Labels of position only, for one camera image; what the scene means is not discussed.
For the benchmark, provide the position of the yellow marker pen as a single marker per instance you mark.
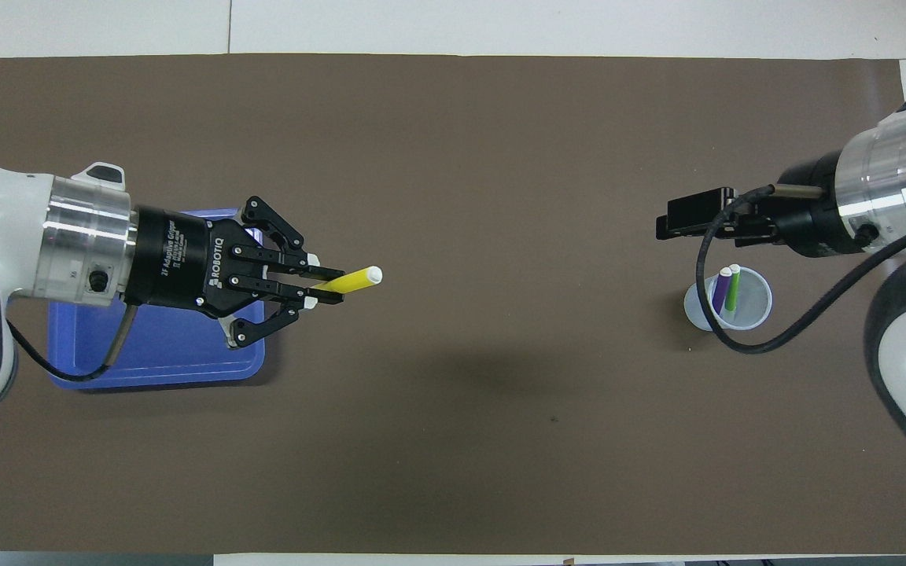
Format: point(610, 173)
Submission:
point(355, 280)

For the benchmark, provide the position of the translucent plastic cup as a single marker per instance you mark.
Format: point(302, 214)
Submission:
point(756, 303)

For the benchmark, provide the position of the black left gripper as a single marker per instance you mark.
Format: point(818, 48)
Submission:
point(178, 259)

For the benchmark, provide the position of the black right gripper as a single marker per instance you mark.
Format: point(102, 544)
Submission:
point(815, 212)

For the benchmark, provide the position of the brown table mat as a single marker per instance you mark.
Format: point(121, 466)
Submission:
point(500, 157)

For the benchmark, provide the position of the green marker pen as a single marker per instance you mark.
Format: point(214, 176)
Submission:
point(732, 289)

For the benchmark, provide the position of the blue plastic tray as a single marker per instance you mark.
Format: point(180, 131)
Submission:
point(170, 354)

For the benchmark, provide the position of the purple marker pen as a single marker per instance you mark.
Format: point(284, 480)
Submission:
point(720, 292)

